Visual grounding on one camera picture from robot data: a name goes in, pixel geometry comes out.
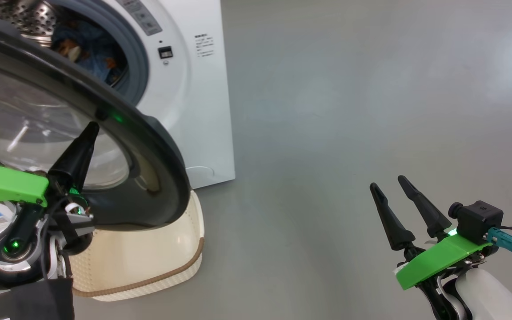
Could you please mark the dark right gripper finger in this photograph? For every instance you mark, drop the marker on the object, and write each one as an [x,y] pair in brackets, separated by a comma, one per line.
[394,226]
[429,213]

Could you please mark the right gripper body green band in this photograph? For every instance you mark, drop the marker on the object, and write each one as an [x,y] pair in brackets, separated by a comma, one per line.
[438,260]

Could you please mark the black door latch socket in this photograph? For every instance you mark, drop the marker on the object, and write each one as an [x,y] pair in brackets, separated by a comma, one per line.
[165,52]

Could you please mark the white front-load washing machine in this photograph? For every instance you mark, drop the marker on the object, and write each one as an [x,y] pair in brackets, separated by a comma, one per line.
[207,124]

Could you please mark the black round glass washer door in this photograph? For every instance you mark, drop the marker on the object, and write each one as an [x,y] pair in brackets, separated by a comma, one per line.
[158,178]

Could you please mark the round white filter cover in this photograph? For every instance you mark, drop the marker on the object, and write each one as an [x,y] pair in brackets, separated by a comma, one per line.
[200,171]

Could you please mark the perforated steel washer drum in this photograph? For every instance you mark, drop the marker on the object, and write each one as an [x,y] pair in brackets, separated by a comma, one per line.
[16,18]

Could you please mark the cream printed garment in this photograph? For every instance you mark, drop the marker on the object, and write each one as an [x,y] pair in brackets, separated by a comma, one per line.
[74,53]

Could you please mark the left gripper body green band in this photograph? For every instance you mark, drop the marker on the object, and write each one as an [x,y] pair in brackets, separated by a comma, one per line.
[11,184]

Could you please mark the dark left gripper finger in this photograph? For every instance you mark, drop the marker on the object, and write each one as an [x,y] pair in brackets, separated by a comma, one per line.
[76,164]

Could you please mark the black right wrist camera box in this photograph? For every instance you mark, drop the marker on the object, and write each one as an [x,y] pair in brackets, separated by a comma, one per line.
[478,220]

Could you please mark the cream perforated laundry basket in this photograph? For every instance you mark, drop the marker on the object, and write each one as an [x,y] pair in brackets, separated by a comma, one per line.
[149,258]

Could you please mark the grey warning label sticker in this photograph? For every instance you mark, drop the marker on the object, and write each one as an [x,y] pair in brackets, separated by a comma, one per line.
[142,18]

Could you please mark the grey rubber door gasket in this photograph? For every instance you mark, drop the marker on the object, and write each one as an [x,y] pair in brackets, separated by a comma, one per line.
[136,58]

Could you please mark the blue patterned garment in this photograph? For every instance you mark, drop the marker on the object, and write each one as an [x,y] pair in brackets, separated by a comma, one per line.
[96,49]

